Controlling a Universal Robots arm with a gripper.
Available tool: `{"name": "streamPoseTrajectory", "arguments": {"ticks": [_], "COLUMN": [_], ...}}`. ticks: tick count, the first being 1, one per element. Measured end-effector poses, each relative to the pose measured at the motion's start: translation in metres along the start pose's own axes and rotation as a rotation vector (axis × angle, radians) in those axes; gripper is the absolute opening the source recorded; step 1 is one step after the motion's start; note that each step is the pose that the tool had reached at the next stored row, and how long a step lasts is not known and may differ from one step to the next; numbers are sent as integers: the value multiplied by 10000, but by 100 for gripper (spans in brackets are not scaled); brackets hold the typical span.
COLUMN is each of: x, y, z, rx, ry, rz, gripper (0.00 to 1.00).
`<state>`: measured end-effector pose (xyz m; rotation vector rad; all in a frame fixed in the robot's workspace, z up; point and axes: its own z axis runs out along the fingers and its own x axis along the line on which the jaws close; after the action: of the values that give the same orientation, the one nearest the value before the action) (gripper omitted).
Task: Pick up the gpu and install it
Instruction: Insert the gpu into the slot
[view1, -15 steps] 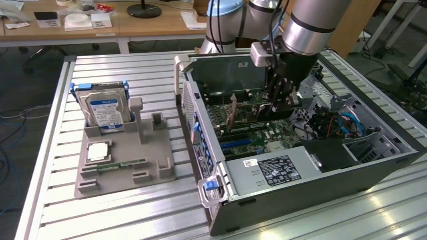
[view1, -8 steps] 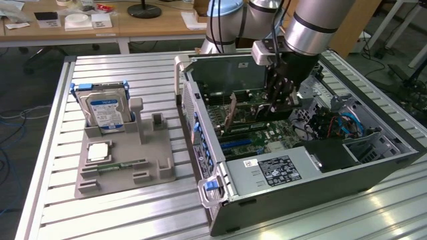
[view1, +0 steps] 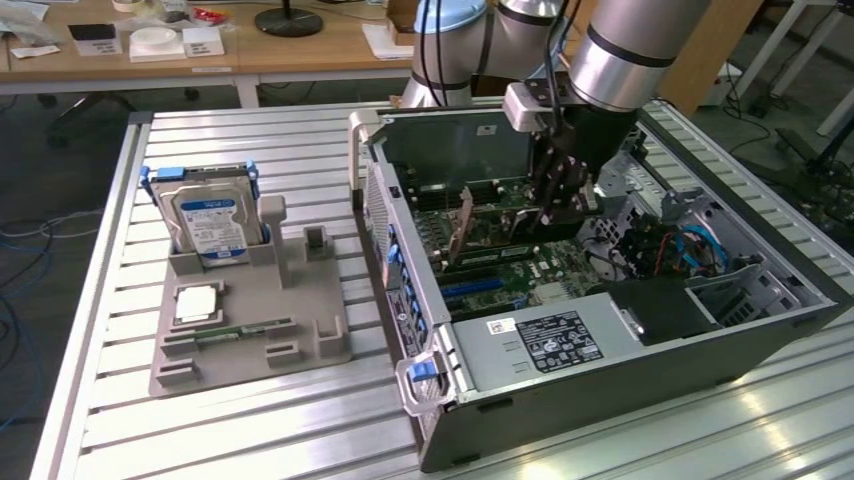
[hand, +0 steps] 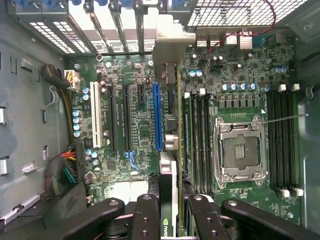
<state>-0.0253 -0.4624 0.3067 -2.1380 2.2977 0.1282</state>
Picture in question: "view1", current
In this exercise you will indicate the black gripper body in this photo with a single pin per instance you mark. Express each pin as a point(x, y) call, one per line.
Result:
point(596, 132)

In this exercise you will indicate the graphics card with metal bracket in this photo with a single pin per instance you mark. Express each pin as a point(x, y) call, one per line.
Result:
point(462, 230)

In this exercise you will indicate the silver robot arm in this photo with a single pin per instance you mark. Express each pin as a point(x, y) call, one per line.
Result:
point(627, 50)

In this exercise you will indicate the silver metal drive cage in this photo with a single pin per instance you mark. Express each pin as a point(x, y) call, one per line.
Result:
point(640, 215)

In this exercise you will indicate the white label sticker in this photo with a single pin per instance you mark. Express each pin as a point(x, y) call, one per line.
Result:
point(487, 130)

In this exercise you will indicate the green motherboard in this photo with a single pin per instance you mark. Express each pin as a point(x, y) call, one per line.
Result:
point(554, 260)

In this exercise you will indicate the RAM stick with white labels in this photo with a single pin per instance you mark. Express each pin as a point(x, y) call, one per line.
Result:
point(496, 255)

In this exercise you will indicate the silver chipset heatsink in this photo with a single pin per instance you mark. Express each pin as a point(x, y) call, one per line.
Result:
point(555, 292)

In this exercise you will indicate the blue expansion slot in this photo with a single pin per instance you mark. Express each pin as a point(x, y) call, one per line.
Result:
point(474, 286)

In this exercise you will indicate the wooden cabinet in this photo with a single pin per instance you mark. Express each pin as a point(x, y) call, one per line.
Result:
point(721, 50)

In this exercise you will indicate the black plastic shroud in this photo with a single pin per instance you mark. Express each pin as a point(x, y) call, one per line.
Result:
point(661, 310)

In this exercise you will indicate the black power supply label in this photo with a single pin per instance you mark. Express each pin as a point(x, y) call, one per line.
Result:
point(560, 342)

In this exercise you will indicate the grey metal disk bay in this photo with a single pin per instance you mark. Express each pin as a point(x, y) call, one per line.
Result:
point(747, 295)

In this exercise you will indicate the black floor stand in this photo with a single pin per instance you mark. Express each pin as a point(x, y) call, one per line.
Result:
point(827, 165)

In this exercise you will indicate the grey power supply unit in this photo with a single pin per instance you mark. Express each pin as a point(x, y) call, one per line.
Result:
point(496, 360)

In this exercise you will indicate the white paper stack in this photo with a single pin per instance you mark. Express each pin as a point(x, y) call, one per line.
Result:
point(383, 42)

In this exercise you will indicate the brown cardboard box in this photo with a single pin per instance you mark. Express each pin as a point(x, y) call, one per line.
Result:
point(400, 20)

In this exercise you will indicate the dark grey open PC case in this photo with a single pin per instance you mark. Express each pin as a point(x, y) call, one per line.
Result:
point(600, 400)

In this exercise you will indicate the blue case latch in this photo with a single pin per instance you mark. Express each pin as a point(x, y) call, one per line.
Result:
point(420, 373)

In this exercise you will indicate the wooden desk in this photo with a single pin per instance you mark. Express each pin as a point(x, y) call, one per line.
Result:
point(300, 50)

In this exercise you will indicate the black round lamp base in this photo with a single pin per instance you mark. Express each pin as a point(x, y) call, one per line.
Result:
point(288, 22)

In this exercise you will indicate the grey parts rack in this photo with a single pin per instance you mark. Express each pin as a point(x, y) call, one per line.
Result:
point(247, 310)

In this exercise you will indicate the green RAM stick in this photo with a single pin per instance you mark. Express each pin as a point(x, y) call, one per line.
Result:
point(227, 333)

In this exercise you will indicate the silver CPU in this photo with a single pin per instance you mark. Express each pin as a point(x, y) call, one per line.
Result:
point(195, 304)

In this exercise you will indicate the plain white box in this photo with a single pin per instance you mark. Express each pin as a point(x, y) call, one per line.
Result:
point(203, 42)

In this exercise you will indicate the red packet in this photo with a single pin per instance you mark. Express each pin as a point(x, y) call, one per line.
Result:
point(208, 16)

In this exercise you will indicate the white box with round dish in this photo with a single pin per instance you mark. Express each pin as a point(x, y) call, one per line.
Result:
point(156, 46)

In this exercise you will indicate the black office chair base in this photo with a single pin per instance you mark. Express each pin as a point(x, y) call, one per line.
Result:
point(87, 107)

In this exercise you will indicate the white tape roll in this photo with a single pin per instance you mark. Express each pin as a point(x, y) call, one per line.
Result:
point(124, 5)

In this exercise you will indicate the white box with black top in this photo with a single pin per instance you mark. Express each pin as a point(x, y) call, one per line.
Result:
point(95, 40)

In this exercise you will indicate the white paper slip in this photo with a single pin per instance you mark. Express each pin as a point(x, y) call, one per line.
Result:
point(33, 51)

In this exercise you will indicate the clear plastic bag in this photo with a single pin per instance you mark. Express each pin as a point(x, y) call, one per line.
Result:
point(20, 22)

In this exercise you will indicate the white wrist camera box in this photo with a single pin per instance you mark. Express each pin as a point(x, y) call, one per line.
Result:
point(523, 107)

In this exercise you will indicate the white table frame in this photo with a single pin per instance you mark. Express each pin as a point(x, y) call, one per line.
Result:
point(794, 45)

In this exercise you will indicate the hard disk with blue bracket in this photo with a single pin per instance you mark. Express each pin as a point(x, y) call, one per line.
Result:
point(200, 220)

